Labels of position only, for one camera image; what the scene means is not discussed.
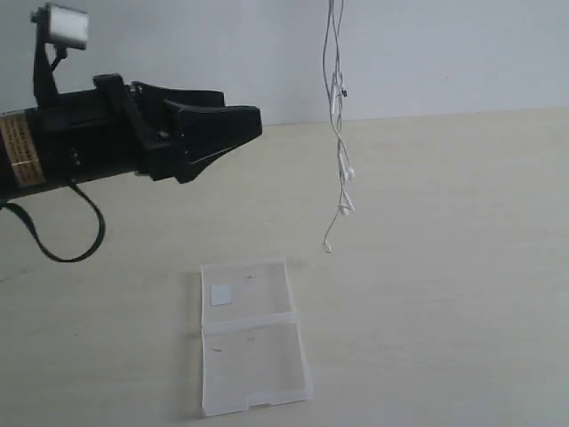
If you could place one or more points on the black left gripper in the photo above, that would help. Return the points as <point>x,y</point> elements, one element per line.
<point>153,131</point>

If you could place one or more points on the white wired earphones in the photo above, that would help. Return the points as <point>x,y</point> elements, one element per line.
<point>336,93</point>

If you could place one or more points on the clear plastic storage case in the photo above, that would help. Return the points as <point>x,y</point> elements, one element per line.
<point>252,351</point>

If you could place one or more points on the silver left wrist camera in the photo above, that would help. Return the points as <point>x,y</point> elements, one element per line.
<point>61,25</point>

